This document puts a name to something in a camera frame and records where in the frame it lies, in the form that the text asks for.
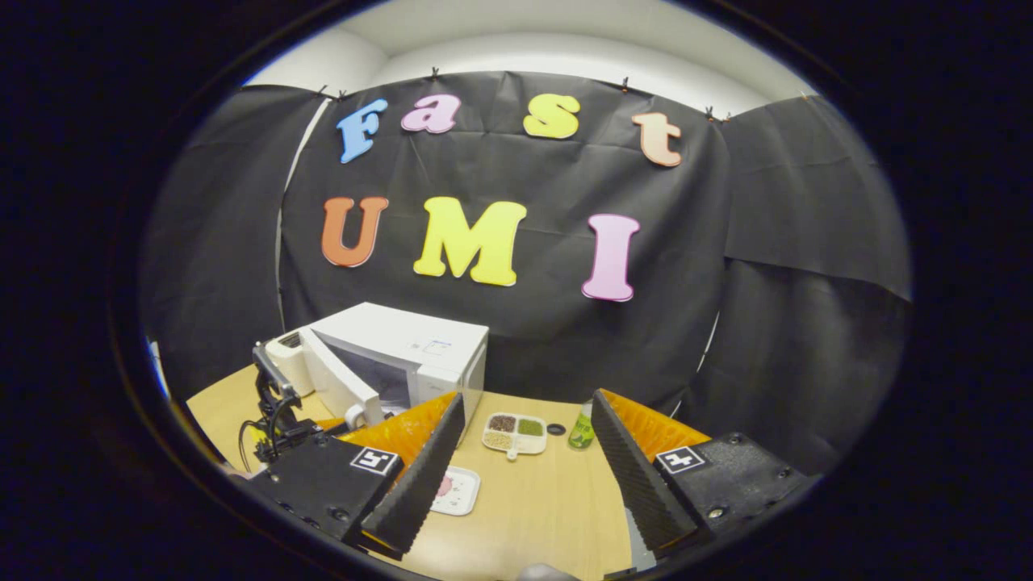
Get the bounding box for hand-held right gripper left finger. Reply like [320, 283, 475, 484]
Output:
[242, 392, 467, 562]

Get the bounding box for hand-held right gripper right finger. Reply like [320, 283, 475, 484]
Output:
[591, 389, 816, 559]

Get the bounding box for white rectangular plate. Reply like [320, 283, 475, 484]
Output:
[429, 466, 482, 517]

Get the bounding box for white microwave oven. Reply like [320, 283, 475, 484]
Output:
[295, 302, 490, 449]

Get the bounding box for small white appliance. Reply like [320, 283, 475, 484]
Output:
[265, 331, 316, 398]

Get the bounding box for green drink bottle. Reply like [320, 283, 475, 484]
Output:
[567, 401, 598, 450]

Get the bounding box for white divided dish with beans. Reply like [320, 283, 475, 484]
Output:
[482, 412, 548, 462]

